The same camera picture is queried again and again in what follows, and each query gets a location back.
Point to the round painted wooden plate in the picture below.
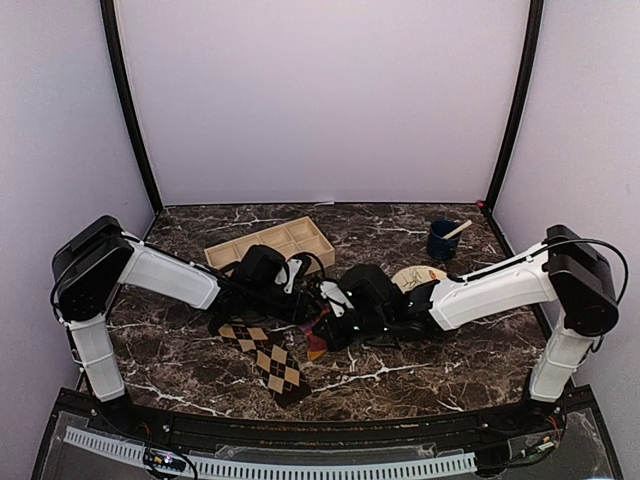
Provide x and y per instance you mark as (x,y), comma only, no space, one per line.
(411,277)

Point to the wooden stick in mug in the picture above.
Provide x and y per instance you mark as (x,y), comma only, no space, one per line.
(456,231)

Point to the maroon striped sock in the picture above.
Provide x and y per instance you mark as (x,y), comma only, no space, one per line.
(316,346)

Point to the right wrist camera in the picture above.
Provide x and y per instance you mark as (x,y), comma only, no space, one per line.
(336,297)

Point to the brown argyle sock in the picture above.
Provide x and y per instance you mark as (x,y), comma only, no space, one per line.
(278,369)

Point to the white slotted cable duct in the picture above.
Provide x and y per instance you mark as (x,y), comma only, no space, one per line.
(243,462)

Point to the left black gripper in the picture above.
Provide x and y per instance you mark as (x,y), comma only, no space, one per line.
(295,311)

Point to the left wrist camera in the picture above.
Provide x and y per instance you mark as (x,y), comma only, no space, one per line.
(294,268)

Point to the dark blue mug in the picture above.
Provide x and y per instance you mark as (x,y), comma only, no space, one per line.
(439,248)

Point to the right black frame post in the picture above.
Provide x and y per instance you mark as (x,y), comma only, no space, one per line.
(521,89)

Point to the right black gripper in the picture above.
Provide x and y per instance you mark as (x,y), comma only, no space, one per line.
(335,340)

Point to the left black frame post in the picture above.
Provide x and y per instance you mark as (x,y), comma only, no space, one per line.
(126,100)

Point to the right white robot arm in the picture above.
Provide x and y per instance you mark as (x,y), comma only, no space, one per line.
(564,268)

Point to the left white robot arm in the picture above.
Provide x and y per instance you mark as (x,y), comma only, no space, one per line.
(93,265)

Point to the wooden compartment tray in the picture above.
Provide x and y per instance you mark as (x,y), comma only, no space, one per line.
(290,238)

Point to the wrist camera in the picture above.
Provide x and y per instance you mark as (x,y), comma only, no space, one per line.
(336,297)
(294,268)

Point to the black frame post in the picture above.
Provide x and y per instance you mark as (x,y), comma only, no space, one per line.
(126,100)
(521,89)

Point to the black front rail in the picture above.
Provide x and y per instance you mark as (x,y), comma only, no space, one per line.
(480,429)

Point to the small circuit board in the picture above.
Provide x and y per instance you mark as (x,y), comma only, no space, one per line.
(160,459)

